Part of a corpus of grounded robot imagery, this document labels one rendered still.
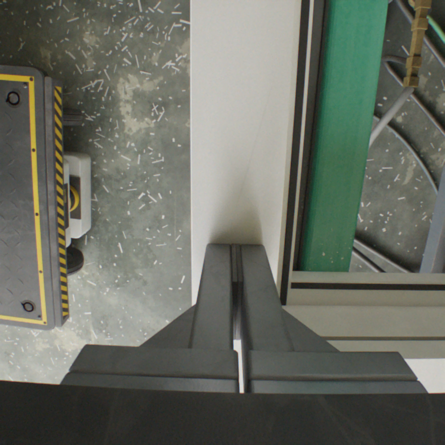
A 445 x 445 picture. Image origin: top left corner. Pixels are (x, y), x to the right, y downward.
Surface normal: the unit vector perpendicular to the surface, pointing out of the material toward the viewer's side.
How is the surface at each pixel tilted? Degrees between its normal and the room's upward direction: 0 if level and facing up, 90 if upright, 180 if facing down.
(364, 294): 0
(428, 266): 90
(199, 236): 0
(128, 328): 0
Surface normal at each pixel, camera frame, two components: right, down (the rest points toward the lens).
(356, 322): 0.02, -0.96
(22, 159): -0.02, 0.29
